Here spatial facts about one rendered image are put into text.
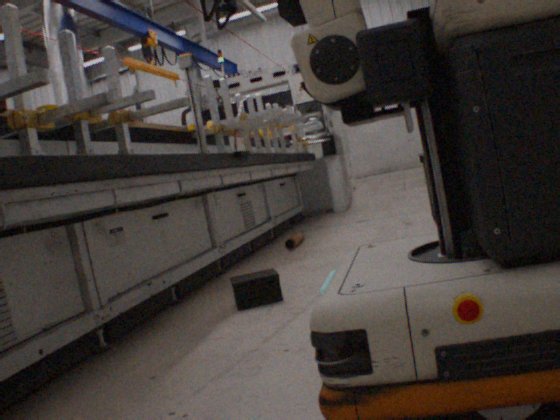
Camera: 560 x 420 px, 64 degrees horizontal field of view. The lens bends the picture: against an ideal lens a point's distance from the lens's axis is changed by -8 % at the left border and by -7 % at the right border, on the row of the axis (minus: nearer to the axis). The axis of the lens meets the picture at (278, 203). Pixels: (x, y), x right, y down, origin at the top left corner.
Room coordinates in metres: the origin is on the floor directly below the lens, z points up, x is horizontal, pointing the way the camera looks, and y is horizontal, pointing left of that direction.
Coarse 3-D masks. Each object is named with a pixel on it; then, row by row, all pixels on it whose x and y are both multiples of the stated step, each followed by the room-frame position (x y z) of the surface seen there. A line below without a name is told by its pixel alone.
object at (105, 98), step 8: (96, 96) 1.24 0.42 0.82; (104, 96) 1.24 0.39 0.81; (72, 104) 1.26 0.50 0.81; (80, 104) 1.26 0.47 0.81; (88, 104) 1.25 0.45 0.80; (96, 104) 1.24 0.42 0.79; (104, 104) 1.25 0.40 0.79; (48, 112) 1.29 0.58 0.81; (56, 112) 1.28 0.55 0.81; (64, 112) 1.27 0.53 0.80; (72, 112) 1.26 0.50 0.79; (80, 112) 1.28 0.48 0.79; (40, 120) 1.29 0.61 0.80; (48, 120) 1.29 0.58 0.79; (56, 120) 1.31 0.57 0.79; (0, 128) 1.33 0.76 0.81; (8, 128) 1.33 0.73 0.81; (0, 136) 1.34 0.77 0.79; (8, 136) 1.36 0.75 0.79
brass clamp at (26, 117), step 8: (16, 112) 1.23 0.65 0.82; (24, 112) 1.25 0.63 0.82; (32, 112) 1.28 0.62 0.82; (40, 112) 1.31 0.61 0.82; (8, 120) 1.24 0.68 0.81; (16, 120) 1.23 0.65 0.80; (24, 120) 1.24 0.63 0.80; (32, 120) 1.27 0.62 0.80; (16, 128) 1.24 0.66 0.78; (24, 128) 1.26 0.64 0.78; (40, 128) 1.31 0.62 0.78; (48, 128) 1.34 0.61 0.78
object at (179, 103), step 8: (160, 104) 1.74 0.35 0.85; (168, 104) 1.73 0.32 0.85; (176, 104) 1.73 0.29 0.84; (184, 104) 1.72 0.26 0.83; (136, 112) 1.77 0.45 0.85; (144, 112) 1.76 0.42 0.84; (152, 112) 1.75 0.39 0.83; (160, 112) 1.75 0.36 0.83; (104, 120) 1.81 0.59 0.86; (96, 128) 1.82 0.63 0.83; (104, 128) 1.83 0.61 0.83
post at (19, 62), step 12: (0, 12) 1.27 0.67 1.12; (12, 12) 1.27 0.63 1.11; (12, 24) 1.26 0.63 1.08; (12, 36) 1.26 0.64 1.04; (12, 48) 1.26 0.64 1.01; (12, 60) 1.26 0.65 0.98; (24, 60) 1.29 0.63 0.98; (12, 72) 1.26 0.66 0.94; (24, 72) 1.28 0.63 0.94; (24, 96) 1.27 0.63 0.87; (24, 108) 1.26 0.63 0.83; (24, 132) 1.26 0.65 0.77; (36, 132) 1.29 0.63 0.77; (24, 144) 1.26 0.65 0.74; (36, 144) 1.28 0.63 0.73
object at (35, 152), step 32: (0, 160) 1.11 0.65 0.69; (32, 160) 1.22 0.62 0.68; (64, 160) 1.35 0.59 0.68; (96, 160) 1.51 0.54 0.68; (128, 160) 1.69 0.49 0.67; (160, 160) 1.92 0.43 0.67; (192, 160) 2.22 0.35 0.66; (224, 160) 2.62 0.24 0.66; (256, 160) 3.19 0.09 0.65; (288, 160) 4.08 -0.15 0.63
